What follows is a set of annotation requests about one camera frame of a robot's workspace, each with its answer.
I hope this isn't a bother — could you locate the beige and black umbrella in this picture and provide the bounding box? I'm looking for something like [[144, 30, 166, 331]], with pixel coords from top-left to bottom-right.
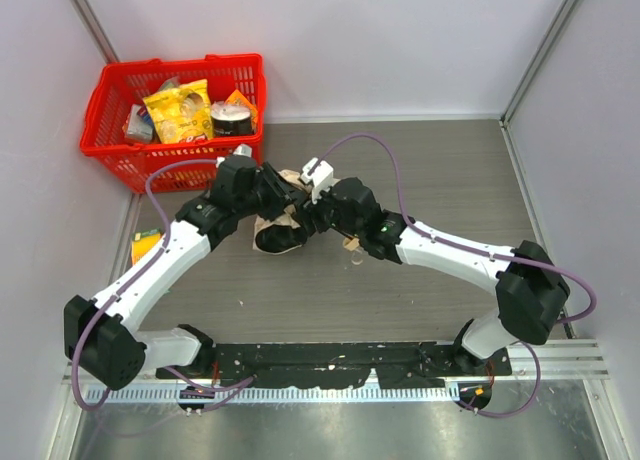
[[252, 169, 364, 265]]

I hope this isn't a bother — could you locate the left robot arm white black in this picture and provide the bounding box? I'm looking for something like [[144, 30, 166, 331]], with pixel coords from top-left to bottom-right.
[[64, 155, 312, 391]]

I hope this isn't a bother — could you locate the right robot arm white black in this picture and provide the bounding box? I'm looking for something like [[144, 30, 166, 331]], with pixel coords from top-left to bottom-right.
[[301, 175, 570, 373]]

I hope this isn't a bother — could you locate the black cd spindle case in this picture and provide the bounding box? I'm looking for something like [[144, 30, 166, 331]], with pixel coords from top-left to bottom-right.
[[210, 102, 250, 137]]

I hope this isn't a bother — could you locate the orange snack packet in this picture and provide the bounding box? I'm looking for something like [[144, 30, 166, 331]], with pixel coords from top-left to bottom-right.
[[224, 89, 258, 135]]

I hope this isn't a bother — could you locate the yellow chips bag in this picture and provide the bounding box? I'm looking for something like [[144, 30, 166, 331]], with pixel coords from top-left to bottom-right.
[[143, 79, 214, 145]]

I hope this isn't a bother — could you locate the orange juice carton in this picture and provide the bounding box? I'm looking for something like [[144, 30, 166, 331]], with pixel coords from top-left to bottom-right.
[[130, 228, 163, 265]]

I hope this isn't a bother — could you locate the grey small box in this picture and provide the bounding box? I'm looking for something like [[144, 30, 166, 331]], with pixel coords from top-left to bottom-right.
[[123, 104, 154, 144]]

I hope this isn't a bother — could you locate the red plastic shopping basket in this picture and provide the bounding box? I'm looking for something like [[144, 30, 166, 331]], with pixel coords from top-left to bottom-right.
[[79, 53, 267, 193]]

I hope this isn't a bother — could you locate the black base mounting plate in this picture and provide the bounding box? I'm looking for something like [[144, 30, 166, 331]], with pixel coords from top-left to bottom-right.
[[179, 342, 512, 390]]

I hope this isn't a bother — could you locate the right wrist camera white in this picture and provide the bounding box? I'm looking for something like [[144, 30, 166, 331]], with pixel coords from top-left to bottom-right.
[[300, 157, 334, 204]]

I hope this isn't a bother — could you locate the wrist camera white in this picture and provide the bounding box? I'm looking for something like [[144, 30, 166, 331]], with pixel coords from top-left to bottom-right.
[[300, 157, 334, 204], [216, 143, 252, 167]]

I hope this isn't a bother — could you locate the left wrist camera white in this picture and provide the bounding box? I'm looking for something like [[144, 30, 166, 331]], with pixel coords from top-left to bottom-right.
[[216, 143, 252, 167]]

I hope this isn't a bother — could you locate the white slotted cable duct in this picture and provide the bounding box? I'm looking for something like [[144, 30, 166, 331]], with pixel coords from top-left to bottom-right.
[[106, 382, 459, 405]]

